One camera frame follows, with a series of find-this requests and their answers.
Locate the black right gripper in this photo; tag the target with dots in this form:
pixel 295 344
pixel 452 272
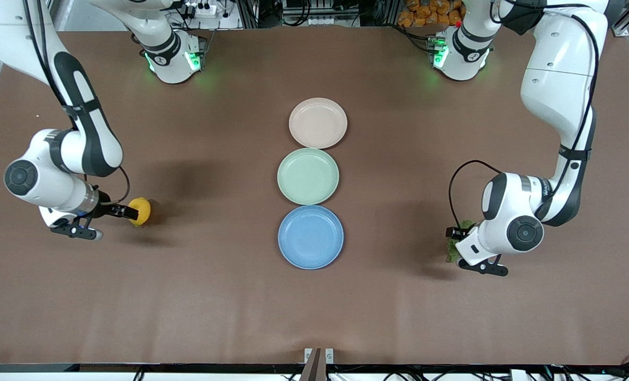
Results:
pixel 106 208

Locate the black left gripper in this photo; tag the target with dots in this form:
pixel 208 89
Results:
pixel 458 232

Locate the yellow lemon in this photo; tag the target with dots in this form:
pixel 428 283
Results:
pixel 143 211

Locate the green lettuce leaf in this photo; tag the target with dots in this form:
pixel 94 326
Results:
pixel 453 252

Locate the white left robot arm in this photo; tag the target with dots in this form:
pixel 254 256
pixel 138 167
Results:
pixel 553 79

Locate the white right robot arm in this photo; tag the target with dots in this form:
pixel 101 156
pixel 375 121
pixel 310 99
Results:
pixel 89 137

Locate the blue round plate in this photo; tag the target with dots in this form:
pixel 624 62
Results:
pixel 311 237

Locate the green round plate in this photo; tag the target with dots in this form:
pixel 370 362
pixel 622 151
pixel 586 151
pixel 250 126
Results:
pixel 308 176

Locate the white box under table edge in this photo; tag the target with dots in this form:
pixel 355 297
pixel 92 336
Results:
pixel 529 375

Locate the pink round plate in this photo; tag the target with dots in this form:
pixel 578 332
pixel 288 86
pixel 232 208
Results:
pixel 318 123

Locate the white power strip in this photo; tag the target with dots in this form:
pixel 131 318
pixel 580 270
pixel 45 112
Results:
pixel 203 9

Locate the bag of oranges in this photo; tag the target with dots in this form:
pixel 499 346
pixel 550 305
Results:
pixel 425 13

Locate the black equipment rack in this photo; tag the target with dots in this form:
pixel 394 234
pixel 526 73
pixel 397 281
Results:
pixel 320 13

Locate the black table edge rail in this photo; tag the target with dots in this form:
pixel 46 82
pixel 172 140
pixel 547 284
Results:
pixel 134 368

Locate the metal bracket at table edge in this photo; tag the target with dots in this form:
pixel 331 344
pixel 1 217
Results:
pixel 308 355

